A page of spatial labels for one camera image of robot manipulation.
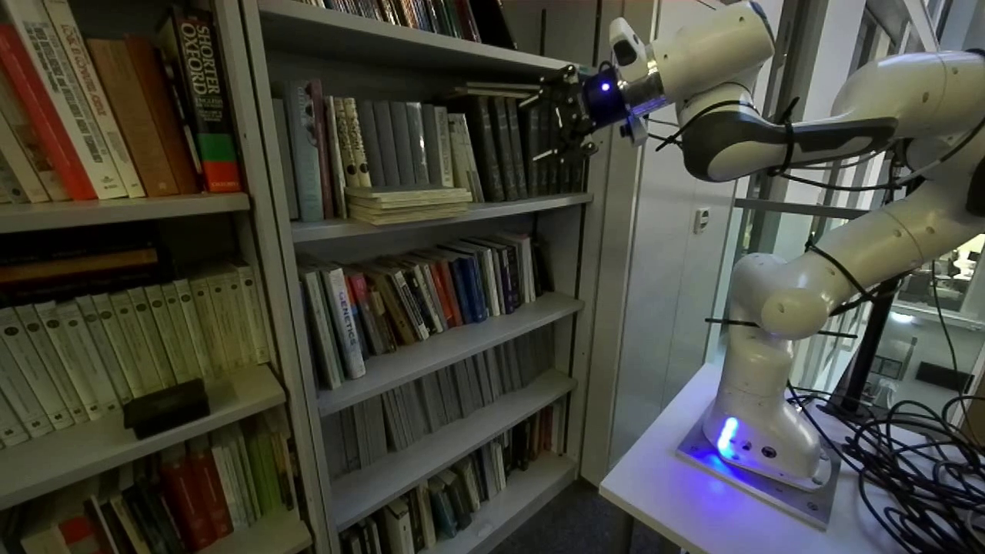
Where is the row of large hardcover books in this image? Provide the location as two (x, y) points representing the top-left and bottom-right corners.
(0, 0), (247, 205)

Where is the row of red and green books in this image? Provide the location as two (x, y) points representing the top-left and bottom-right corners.
(0, 414), (302, 554)

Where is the row of white books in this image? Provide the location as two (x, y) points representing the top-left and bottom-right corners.
(0, 260), (272, 449)

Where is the row of mixed small books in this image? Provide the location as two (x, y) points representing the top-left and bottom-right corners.
(337, 399), (572, 554)

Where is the black stand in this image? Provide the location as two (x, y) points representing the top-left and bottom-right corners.
(834, 275), (906, 421)

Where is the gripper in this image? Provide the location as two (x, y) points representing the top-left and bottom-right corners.
(519, 65), (634, 163)

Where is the row of dark slanted books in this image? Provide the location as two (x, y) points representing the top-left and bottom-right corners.
(304, 0), (518, 50)

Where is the black box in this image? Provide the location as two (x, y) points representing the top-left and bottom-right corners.
(122, 378), (212, 441)

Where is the tangle of black cables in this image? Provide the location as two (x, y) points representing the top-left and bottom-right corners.
(785, 262), (985, 554)

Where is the row of colourful paperback books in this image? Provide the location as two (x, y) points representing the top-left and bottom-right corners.
(297, 231), (553, 391)

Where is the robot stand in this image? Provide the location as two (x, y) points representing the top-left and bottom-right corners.
(599, 362), (985, 554)

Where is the stack of thin dark books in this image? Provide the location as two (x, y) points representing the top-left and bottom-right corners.
(450, 80), (544, 102)

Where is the stack of dark flat books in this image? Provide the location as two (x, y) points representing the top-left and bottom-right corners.
(0, 225), (176, 307)

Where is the row of slim grey books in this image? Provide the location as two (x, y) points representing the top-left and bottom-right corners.
(322, 331), (559, 464)

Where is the stack of beige books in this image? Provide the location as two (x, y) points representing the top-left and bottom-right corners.
(344, 185), (474, 227)

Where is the grey bookshelf with white books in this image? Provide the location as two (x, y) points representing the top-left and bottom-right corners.
(0, 0), (333, 554)

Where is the grey bookshelf with dark books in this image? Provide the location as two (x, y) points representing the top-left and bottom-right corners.
(240, 0), (618, 554)

